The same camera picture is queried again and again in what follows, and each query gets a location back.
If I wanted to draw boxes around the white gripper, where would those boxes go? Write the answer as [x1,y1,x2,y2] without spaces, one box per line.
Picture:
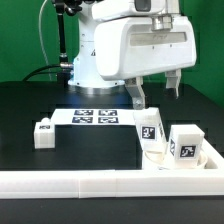
[92,0,196,110]

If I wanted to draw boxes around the white round stool seat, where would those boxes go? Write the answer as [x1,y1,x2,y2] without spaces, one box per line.
[142,151,208,170]

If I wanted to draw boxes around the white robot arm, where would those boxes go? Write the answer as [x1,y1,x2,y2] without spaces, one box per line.
[51,0,196,109]

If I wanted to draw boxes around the white marker sheet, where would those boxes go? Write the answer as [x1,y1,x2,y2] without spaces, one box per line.
[51,109,135,126]

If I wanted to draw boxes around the white L-shaped fence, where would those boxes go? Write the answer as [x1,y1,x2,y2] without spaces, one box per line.
[0,142,224,199]

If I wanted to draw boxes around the black cable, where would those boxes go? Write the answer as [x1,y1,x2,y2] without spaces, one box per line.
[22,64,74,82]

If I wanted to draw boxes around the grey cable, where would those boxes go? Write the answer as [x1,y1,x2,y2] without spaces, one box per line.
[37,0,53,82]

